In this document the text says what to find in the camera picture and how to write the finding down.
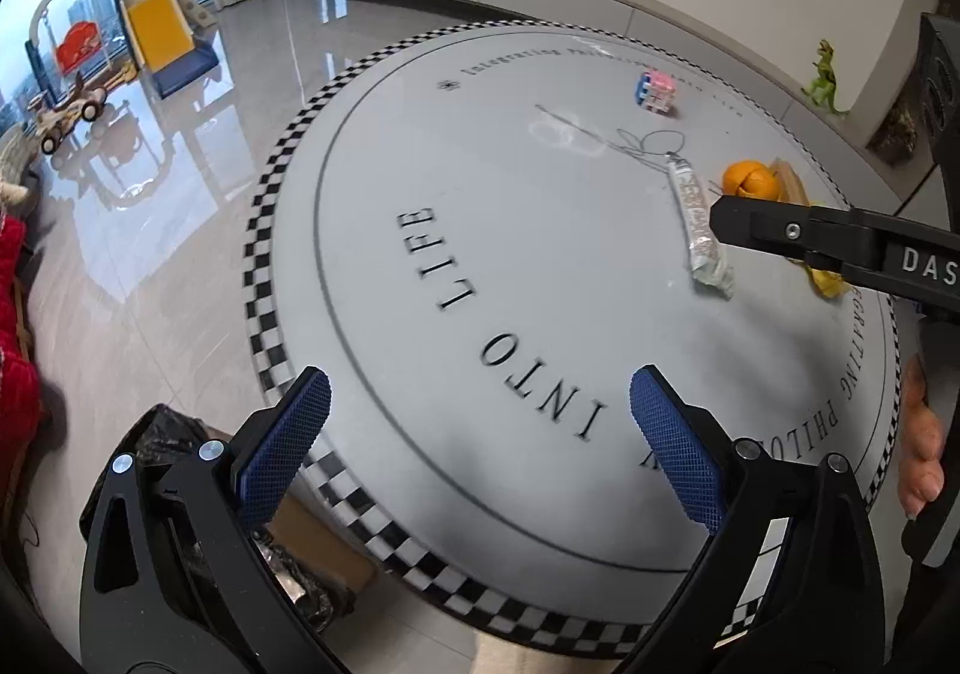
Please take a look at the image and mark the green dinosaur toy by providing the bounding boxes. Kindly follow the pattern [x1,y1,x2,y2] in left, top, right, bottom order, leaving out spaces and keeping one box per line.
[802,40,852,116]

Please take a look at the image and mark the children's swing with red seat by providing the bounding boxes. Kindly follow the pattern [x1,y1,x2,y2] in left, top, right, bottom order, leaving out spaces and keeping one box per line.
[26,0,136,82]

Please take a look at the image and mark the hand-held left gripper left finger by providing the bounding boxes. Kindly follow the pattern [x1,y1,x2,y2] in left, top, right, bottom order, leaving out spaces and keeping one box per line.
[79,366,353,674]

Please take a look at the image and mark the yellow children's slide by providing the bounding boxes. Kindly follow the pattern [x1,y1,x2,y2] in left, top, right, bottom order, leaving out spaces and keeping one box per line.
[112,0,222,97]

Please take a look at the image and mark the corrugated cardboard piece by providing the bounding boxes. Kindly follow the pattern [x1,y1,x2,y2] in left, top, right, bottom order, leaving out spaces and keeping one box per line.
[772,156,815,206]

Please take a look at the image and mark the silver tube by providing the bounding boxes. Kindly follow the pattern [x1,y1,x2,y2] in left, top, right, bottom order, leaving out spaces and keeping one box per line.
[666,152,736,301]

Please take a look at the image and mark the orange fruit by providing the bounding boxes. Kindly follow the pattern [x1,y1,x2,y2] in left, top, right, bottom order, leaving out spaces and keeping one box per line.
[722,160,782,200]

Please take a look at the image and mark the white shelf unit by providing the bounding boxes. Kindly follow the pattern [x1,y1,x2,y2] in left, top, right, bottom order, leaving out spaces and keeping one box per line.
[855,0,960,225]

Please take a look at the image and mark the dried flowers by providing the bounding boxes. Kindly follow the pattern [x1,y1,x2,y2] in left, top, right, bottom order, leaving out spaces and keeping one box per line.
[874,107,920,165]

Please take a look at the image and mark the wooden toy car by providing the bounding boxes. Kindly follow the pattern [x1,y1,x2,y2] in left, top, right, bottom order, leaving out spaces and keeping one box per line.
[30,81,106,156]

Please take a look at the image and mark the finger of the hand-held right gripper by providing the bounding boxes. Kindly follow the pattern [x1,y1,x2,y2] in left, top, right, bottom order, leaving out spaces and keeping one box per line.
[709,192,884,286]

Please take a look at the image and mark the black trash bag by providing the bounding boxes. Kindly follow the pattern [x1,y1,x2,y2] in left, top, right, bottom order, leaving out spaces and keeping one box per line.
[79,404,361,619]

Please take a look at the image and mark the pink cube toy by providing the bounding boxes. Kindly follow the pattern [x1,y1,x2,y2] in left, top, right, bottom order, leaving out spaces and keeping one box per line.
[631,68,680,118]

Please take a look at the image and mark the person's right hand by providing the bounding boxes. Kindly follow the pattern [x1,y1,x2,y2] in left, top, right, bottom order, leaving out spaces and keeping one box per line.
[896,353,947,519]

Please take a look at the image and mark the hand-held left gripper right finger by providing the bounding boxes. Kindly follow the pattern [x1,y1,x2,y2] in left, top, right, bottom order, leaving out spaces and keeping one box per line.
[619,365,886,674]

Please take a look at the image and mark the red quilted cushion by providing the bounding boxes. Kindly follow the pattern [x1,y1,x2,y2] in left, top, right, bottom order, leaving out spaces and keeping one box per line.
[0,215,42,454]

